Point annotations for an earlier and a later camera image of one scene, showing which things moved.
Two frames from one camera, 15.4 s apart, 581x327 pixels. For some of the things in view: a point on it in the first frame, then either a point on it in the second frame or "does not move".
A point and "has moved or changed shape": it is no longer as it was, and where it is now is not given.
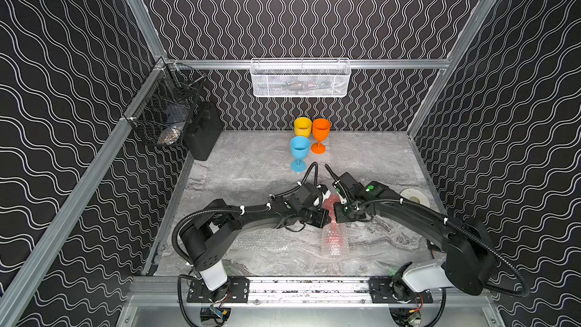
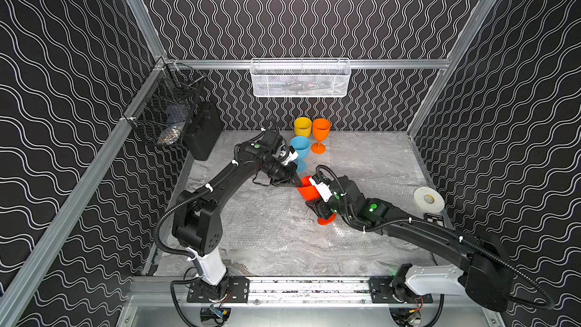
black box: (203, 130) does not move
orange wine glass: (321, 129) does not move
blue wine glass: (299, 149) does not move
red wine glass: (334, 243) has moved or changed shape
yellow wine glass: (302, 126) does not move
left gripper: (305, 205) → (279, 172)
